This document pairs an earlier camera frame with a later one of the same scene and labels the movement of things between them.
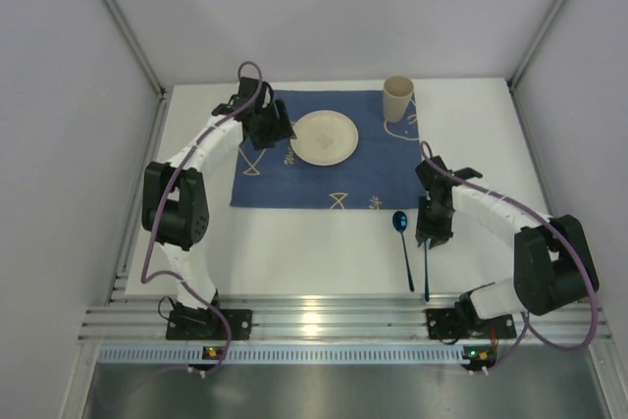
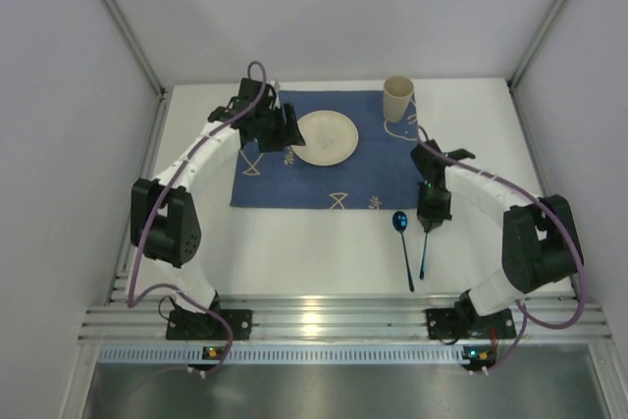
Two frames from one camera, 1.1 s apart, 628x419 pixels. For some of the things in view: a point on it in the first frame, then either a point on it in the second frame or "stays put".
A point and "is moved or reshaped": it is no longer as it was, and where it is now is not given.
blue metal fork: x=426 y=288 is moved or reshaped
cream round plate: x=325 y=137 stays put
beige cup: x=397 y=91 stays put
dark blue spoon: x=400 y=222 stays put
